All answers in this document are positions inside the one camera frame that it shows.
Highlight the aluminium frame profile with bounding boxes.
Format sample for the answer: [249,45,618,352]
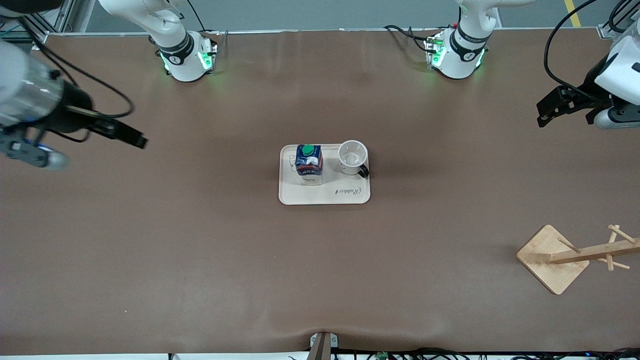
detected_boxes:
[0,0,77,50]
[597,0,640,51]

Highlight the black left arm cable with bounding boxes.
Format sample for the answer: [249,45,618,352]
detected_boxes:
[543,0,610,101]

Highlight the white smiley cup black handle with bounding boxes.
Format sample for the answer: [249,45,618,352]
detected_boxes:
[338,140,371,179]

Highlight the black base cables bundle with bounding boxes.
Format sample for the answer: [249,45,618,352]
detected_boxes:
[383,24,447,57]

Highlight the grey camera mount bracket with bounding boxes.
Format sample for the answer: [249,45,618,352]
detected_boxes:
[306,331,339,360]

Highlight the thin black base cable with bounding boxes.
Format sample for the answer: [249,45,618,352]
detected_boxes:
[187,0,222,37]

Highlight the wooden mug tree stand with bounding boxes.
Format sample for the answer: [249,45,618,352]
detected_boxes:
[516,224,640,296]

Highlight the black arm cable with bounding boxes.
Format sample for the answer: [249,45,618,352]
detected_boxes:
[543,0,610,101]
[20,24,135,144]

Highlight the blue milk carton green cap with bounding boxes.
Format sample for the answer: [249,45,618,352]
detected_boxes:
[294,144,324,186]

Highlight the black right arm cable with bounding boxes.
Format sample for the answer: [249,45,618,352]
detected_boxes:
[20,24,135,144]

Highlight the beige rabbit print tray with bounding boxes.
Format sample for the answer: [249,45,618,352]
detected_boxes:
[278,143,371,206]

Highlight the black cables along table edge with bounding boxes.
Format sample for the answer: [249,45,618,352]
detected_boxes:
[287,347,640,360]

